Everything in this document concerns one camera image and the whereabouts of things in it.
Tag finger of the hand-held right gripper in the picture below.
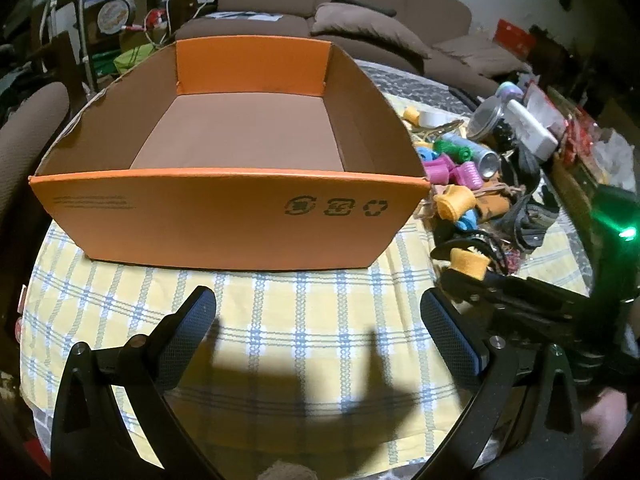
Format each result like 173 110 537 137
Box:
432 241 496 273
440 270 506 306

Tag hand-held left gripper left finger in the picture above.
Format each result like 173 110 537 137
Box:
50 285 218 480

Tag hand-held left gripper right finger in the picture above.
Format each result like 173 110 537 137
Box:
420 287 583 480

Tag pink hair roller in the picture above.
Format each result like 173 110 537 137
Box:
450 162 483 189
420 157 458 186

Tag orange cardboard box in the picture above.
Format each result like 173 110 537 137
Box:
28 35 431 273

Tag person's right forearm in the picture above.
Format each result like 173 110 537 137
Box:
575 390 632 467

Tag orange patterned cloth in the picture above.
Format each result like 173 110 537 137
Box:
472 191 513 223

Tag black fabric headband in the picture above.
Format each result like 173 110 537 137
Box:
495 195 561 261

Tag yellow plaid cloth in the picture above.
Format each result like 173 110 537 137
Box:
20 85 596 480

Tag gold hair claw clip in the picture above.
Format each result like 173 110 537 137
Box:
410 120 463 144

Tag white tape roll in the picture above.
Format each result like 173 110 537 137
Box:
417 110 451 130

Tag white tissue box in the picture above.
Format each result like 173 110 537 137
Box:
507 100 558 157

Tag red snack packets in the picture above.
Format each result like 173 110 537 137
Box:
560 107 601 166

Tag pastel purple green item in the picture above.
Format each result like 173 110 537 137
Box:
496 81 526 106

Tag grey stone-pattern blanket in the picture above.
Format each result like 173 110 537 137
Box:
355 59 481 113

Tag clear plastic packet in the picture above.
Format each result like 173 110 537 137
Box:
522 82 566 128

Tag flat brown cushion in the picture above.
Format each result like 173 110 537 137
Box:
432 34 532 73

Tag red box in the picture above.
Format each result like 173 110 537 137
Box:
492 19 537 56

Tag large brown pillow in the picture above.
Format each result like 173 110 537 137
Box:
310 2 433 61

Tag brown chair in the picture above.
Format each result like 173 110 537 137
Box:
0 82 71 261

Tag green bag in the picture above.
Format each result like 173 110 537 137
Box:
114 42 163 78

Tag white papers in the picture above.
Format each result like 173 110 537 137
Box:
214 10 282 24

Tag round tin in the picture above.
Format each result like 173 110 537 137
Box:
97 0 135 36

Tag white standing rack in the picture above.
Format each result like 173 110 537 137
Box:
45 0 98 93

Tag clear jar of black hair ties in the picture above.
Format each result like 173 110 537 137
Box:
467 95 521 153

